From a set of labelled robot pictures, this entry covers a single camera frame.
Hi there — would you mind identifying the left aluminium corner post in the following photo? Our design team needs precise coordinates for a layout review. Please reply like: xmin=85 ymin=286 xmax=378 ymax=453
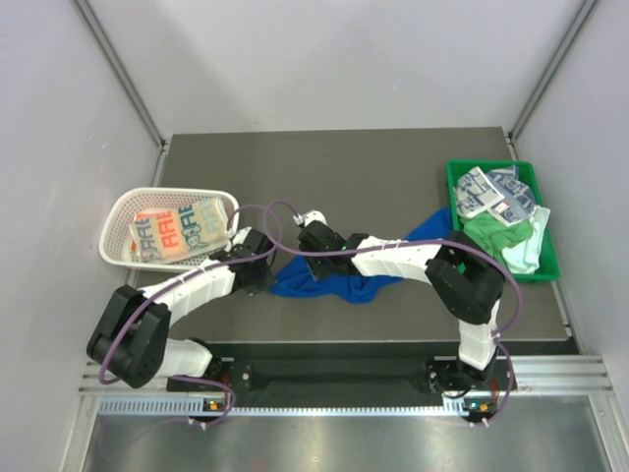
xmin=70 ymin=0 xmax=166 ymax=148

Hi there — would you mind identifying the right aluminium corner post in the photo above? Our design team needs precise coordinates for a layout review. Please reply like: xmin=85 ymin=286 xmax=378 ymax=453
xmin=506 ymin=0 xmax=600 ymax=147

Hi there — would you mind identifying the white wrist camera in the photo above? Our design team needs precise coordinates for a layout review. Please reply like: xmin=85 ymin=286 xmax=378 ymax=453
xmin=227 ymin=226 xmax=252 ymax=245
xmin=293 ymin=209 xmax=327 ymax=228

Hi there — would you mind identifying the folded patterned letter towel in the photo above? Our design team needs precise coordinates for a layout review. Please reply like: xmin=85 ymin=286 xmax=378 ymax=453
xmin=129 ymin=198 xmax=228 ymax=264

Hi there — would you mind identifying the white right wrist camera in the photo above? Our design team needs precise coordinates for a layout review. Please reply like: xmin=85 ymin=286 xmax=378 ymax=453
xmin=293 ymin=209 xmax=327 ymax=228

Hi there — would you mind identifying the blue white patterned towel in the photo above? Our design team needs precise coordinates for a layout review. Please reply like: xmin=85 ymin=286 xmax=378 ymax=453
xmin=454 ymin=165 xmax=538 ymax=227

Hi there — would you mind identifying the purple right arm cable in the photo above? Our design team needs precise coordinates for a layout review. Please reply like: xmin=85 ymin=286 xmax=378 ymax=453
xmin=263 ymin=199 xmax=524 ymax=428

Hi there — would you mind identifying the green towel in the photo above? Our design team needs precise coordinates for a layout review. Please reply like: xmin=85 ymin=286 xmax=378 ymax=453
xmin=461 ymin=212 xmax=534 ymax=266

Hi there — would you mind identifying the aluminium frame rail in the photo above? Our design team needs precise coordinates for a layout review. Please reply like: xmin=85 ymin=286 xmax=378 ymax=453
xmin=78 ymin=355 xmax=613 ymax=396

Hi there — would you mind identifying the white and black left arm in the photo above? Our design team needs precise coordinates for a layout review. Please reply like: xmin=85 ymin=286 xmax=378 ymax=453
xmin=86 ymin=227 xmax=274 ymax=390

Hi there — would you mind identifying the pale mint towel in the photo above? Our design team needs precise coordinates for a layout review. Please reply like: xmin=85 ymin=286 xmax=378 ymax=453
xmin=501 ymin=206 xmax=550 ymax=274

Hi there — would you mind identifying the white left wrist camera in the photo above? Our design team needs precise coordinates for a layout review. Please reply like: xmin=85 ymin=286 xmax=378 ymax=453
xmin=227 ymin=226 xmax=252 ymax=245

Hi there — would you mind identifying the green plastic bin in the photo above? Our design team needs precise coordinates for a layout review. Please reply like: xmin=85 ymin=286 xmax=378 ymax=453
xmin=446 ymin=159 xmax=560 ymax=283

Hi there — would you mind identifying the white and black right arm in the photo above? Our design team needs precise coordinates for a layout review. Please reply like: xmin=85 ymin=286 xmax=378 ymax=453
xmin=298 ymin=221 xmax=504 ymax=389

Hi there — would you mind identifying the grey slotted cable duct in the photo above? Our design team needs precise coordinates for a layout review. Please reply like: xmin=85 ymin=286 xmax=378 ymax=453
xmin=99 ymin=396 xmax=469 ymax=417

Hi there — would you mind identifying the aluminium corner post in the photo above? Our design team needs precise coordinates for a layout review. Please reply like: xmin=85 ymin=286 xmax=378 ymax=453
xmin=70 ymin=0 xmax=166 ymax=148
xmin=506 ymin=0 xmax=600 ymax=147

